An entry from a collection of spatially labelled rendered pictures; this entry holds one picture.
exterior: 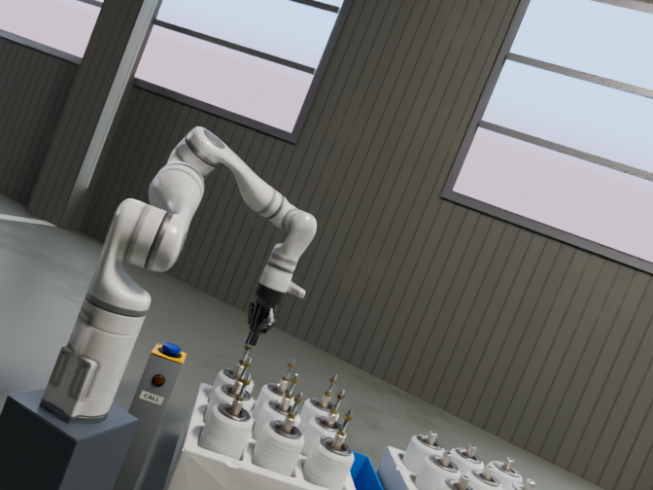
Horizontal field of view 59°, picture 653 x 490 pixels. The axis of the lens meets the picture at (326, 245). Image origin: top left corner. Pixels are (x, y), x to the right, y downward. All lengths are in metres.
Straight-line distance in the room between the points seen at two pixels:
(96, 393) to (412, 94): 2.66
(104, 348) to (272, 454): 0.51
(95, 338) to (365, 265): 2.40
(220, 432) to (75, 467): 0.40
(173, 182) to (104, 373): 0.33
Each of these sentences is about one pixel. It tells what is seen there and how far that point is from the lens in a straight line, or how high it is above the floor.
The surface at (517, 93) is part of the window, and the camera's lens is 3.20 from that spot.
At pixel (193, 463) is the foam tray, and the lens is 1.26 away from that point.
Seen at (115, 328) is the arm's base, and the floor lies 0.45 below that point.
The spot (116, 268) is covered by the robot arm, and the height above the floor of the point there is 0.53.
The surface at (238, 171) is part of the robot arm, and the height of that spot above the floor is 0.73.
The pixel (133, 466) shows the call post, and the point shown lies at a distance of 1.37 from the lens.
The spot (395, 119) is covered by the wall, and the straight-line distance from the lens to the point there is 3.27.
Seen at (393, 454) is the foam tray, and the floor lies 0.18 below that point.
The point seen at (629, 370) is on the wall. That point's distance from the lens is 3.12.
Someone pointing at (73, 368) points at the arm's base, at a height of 0.37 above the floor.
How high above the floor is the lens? 0.72
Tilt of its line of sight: 3 degrees down
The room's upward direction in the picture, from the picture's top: 22 degrees clockwise
